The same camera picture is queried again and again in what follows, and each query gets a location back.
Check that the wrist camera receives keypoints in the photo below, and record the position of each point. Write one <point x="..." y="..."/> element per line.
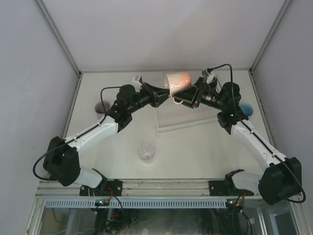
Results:
<point x="137" y="81"/>
<point x="208" y="75"/>

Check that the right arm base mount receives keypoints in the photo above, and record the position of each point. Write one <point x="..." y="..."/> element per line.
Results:
<point x="226" y="186"/>

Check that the lilac ceramic mug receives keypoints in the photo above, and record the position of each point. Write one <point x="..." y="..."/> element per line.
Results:
<point x="100" y="108"/>

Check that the light blue mug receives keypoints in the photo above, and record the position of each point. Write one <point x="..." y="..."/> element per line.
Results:
<point x="245" y="111"/>

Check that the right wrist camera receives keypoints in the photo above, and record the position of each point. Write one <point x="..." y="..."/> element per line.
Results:
<point x="208" y="75"/>

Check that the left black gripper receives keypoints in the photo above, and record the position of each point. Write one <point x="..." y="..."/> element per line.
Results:
<point x="151" y="94"/>

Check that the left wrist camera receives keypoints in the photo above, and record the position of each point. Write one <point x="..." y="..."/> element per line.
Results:
<point x="137" y="81"/>

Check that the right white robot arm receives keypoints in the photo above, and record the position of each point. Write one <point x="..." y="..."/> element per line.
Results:
<point x="281" y="177"/>

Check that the aluminium front rail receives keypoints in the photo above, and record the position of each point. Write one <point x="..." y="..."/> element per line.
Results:
<point x="137" y="188"/>

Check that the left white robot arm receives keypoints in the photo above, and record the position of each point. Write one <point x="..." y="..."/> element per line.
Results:
<point x="62" y="160"/>

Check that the clear glass near front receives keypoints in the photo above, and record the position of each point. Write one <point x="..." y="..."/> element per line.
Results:
<point x="146" y="153"/>

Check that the clear acrylic dish rack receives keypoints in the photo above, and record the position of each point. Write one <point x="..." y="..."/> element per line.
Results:
<point x="172" y="117"/>

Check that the pink ceramic mug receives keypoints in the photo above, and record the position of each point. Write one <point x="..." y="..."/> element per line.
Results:
<point x="177" y="82"/>

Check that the aluminium frame post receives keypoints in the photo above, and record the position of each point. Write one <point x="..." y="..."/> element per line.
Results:
<point x="271" y="33"/>
<point x="43" y="10"/>

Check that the right aluminium frame post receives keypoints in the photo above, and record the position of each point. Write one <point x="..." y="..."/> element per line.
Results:
<point x="271" y="33"/>

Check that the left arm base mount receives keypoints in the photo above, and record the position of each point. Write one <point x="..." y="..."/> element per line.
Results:
<point x="105" y="188"/>

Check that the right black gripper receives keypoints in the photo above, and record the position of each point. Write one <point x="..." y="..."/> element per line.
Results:
<point x="198" y="95"/>

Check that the blue slotted cable duct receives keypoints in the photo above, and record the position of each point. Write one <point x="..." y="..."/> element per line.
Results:
<point x="205" y="203"/>

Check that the left aluminium frame post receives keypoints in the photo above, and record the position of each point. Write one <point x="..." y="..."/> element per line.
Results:
<point x="43" y="10"/>

